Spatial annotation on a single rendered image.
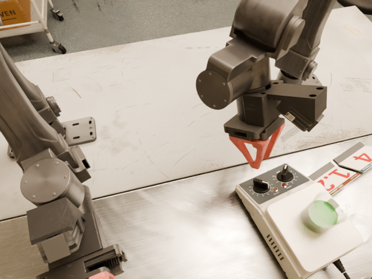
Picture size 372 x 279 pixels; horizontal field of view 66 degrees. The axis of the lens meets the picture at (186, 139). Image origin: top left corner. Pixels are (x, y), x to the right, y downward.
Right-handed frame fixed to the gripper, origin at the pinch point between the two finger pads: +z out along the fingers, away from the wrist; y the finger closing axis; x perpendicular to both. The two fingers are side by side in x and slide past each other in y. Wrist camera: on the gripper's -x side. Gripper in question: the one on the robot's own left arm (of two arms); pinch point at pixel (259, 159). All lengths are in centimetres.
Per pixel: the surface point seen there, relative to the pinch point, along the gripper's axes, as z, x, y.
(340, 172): 11.0, -9.1, 16.2
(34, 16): -30, 217, 56
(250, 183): 7.2, 3.0, 0.5
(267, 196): 7.2, -1.8, -1.3
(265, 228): 10.8, -3.4, -5.6
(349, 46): -4, 3, 58
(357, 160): 10.6, -11.0, 21.2
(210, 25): 6, 136, 159
